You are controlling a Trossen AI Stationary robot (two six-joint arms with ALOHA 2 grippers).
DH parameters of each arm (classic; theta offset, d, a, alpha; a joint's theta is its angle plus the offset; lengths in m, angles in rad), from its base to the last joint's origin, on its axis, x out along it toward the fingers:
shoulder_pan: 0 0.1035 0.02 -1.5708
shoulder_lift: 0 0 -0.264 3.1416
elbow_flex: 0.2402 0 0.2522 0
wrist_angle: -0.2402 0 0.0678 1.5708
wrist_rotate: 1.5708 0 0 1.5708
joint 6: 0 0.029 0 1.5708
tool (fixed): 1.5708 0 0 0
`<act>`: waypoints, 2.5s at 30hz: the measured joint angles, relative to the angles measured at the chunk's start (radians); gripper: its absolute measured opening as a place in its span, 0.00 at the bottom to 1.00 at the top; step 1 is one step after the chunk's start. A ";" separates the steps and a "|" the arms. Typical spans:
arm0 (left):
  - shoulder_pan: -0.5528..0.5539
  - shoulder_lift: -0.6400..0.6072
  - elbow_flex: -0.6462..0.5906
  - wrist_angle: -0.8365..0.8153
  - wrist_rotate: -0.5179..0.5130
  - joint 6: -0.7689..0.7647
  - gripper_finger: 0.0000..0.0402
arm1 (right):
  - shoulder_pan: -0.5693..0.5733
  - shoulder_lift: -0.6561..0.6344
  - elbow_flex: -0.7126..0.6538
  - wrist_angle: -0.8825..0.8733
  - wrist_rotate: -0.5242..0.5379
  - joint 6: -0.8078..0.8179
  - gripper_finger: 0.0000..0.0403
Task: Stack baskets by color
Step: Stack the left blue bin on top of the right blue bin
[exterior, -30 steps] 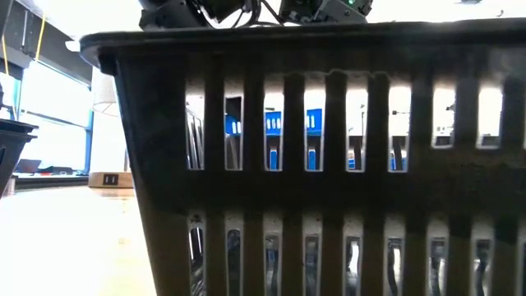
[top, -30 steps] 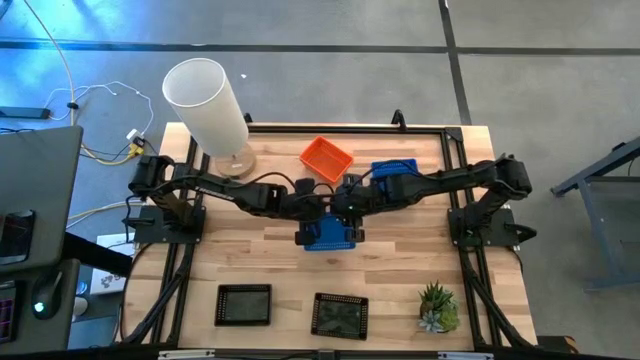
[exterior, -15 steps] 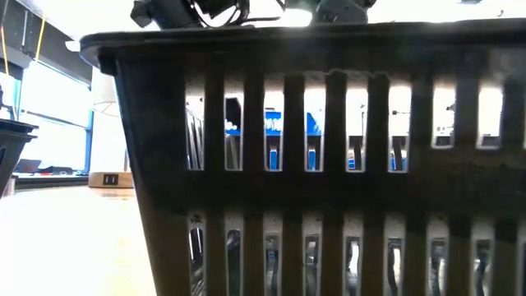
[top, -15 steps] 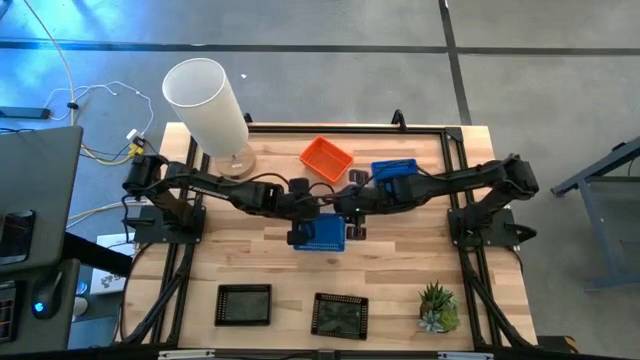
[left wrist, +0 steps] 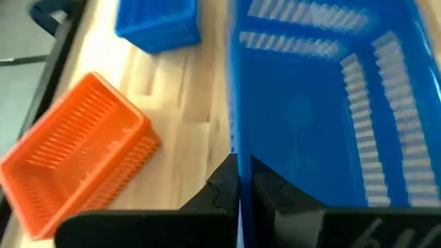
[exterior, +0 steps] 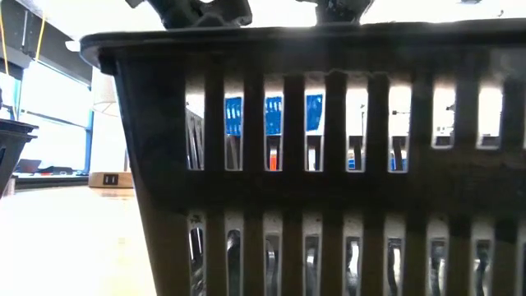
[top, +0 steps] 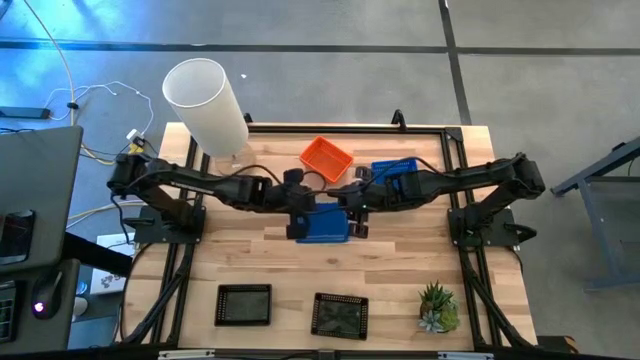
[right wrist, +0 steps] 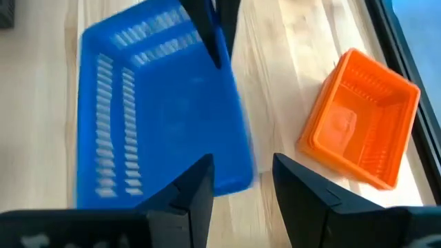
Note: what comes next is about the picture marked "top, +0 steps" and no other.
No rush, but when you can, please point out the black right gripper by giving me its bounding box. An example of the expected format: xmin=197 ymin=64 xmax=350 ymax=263
xmin=339 ymin=182 xmax=375 ymax=239

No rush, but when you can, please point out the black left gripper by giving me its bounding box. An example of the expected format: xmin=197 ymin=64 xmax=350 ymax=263
xmin=279 ymin=182 xmax=318 ymax=240

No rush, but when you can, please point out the small green succulent plant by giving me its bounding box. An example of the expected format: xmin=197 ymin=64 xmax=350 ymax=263
xmin=417 ymin=280 xmax=461 ymax=335

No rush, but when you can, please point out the white cylinder shade table lamp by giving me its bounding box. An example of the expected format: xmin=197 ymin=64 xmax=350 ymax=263
xmin=161 ymin=57 xmax=258 ymax=180

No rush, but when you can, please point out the white paper box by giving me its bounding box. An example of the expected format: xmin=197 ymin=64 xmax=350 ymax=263
xmin=89 ymin=232 xmax=136 ymax=296

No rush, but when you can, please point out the black diagonal bar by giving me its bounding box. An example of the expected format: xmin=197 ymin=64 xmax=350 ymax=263
xmin=62 ymin=232 xmax=135 ymax=279

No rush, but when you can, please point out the white round cup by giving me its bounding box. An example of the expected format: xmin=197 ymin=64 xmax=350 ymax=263
xmin=72 ymin=294 xmax=90 ymax=321

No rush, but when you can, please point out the blue-grey metal table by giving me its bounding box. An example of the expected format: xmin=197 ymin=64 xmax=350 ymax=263
xmin=549 ymin=134 xmax=640 ymax=291

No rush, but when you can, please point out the black computer mouse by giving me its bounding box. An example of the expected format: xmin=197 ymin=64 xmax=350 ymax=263
xmin=30 ymin=272 xmax=64 ymax=321

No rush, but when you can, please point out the grey desk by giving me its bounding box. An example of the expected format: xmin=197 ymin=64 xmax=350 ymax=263
xmin=0 ymin=124 xmax=84 ymax=351

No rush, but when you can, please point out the black glossy device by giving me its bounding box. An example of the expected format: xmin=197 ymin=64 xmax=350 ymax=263
xmin=0 ymin=209 xmax=36 ymax=266

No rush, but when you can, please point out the flat black floor device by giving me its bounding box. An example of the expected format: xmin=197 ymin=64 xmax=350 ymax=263
xmin=0 ymin=106 xmax=52 ymax=120

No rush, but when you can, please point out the black keyboard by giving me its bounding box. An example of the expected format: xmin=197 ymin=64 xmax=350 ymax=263
xmin=0 ymin=282 xmax=16 ymax=344

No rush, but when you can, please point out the black aluminium table frame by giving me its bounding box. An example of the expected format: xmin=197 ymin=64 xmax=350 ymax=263
xmin=117 ymin=108 xmax=539 ymax=351

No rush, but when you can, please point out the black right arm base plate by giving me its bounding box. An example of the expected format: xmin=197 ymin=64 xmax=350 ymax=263
xmin=447 ymin=207 xmax=539 ymax=250

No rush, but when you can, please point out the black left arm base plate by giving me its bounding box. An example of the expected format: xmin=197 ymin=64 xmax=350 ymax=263
xmin=130 ymin=204 xmax=207 ymax=245

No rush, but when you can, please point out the white metal bracket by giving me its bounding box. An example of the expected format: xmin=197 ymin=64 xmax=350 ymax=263
xmin=158 ymin=349 xmax=216 ymax=360
xmin=438 ymin=351 xmax=494 ymax=360

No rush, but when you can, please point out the yellow cable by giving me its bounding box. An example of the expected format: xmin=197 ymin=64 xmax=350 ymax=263
xmin=78 ymin=142 xmax=147 ymax=167

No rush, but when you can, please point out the thin white cable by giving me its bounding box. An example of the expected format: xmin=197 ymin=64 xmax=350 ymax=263
xmin=43 ymin=80 xmax=154 ymax=142

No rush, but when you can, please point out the long cream cable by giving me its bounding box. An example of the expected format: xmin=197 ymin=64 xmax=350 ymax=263
xmin=22 ymin=0 xmax=76 ymax=126

